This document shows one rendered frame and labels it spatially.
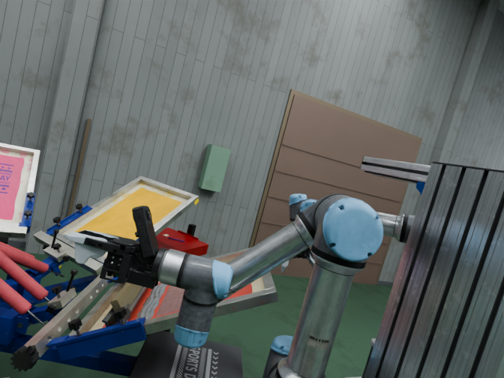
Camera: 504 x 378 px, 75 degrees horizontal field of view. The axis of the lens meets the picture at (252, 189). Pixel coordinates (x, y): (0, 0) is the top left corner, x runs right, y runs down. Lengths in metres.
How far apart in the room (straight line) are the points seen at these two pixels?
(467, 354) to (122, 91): 4.68
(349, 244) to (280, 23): 5.18
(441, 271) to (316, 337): 0.29
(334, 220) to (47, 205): 4.53
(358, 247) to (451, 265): 0.21
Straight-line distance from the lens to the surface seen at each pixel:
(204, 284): 0.71
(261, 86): 5.39
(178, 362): 1.71
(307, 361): 0.78
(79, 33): 4.88
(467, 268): 0.77
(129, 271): 0.76
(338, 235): 0.66
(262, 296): 1.22
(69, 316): 1.57
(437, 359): 0.82
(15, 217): 2.59
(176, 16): 5.19
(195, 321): 0.75
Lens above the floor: 1.93
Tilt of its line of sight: 6 degrees down
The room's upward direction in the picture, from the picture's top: 15 degrees clockwise
